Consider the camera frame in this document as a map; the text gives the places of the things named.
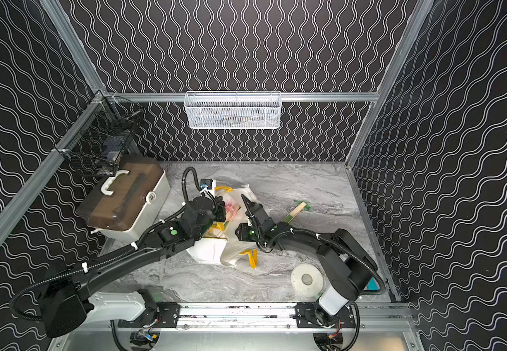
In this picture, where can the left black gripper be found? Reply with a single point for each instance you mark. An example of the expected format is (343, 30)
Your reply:
(217, 210)

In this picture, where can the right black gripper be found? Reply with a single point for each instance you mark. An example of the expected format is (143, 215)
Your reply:
(242, 232)

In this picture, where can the pink folding fans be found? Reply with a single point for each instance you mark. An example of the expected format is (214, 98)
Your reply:
(235, 208)

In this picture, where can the white tote bag yellow handles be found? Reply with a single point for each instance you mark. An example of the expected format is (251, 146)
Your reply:
(219, 245)

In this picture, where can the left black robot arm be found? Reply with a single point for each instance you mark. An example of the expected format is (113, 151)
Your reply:
(62, 301)

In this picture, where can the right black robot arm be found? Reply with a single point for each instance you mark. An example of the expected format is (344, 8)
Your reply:
(351, 271)

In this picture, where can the white storage box brown lid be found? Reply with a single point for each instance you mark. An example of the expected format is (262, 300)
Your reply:
(124, 205)

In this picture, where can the white tape roll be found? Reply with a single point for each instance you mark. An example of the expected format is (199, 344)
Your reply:
(307, 280)

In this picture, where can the teal flat stick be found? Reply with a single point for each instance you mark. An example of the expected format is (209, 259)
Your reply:
(372, 286)

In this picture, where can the white wire mesh basket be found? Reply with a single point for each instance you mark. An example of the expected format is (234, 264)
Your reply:
(233, 110)

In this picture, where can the black wire basket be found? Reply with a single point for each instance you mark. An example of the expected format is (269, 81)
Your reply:
(107, 134)

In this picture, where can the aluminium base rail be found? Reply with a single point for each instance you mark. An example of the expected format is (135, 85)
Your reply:
(292, 317)

